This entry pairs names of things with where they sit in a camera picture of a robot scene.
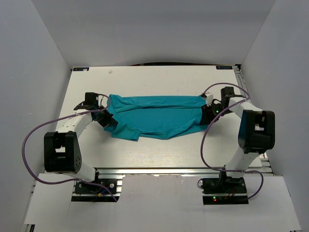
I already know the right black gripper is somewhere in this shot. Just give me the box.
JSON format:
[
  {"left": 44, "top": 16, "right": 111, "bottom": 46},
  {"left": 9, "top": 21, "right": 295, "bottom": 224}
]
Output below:
[{"left": 199, "top": 102, "right": 232, "bottom": 126}]

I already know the teal t-shirt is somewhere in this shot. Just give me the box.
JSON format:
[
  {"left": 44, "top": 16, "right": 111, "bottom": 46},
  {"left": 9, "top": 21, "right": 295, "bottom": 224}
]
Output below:
[{"left": 104, "top": 94, "right": 208, "bottom": 141}]

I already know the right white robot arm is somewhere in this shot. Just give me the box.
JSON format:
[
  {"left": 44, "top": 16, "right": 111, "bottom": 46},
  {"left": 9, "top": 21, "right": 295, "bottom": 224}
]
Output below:
[{"left": 200, "top": 87, "right": 275, "bottom": 193}]

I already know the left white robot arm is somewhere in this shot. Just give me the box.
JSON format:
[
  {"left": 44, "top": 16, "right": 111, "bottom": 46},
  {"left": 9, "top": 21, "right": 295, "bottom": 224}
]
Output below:
[{"left": 44, "top": 92, "right": 118, "bottom": 193}]

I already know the blue label sticker right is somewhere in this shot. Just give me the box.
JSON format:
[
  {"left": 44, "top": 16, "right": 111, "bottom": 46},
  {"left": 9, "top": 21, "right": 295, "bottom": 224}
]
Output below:
[{"left": 216, "top": 66, "right": 233, "bottom": 70}]

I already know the blue label sticker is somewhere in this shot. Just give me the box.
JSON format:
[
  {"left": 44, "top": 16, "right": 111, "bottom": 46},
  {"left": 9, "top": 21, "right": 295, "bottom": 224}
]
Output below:
[
  {"left": 216, "top": 66, "right": 233, "bottom": 70},
  {"left": 72, "top": 67, "right": 89, "bottom": 72}
]

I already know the blue label sticker left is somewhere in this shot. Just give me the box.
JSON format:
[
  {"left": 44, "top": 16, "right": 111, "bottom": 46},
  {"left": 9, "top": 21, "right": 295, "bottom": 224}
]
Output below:
[{"left": 72, "top": 67, "right": 89, "bottom": 72}]

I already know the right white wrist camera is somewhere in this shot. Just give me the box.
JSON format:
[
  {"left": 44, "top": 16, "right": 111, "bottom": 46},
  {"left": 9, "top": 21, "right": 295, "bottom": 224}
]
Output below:
[{"left": 201, "top": 92, "right": 213, "bottom": 105}]

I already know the aluminium front rail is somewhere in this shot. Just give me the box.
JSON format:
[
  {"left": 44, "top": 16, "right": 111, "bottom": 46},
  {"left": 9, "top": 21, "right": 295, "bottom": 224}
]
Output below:
[{"left": 95, "top": 166, "right": 275, "bottom": 176}]

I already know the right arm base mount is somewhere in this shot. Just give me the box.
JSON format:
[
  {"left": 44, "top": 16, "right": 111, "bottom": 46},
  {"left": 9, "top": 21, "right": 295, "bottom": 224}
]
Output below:
[{"left": 197, "top": 178, "right": 249, "bottom": 205}]

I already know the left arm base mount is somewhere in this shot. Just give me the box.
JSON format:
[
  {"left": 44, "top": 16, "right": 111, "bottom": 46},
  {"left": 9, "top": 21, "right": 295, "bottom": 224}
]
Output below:
[{"left": 71, "top": 172, "right": 123, "bottom": 203}]

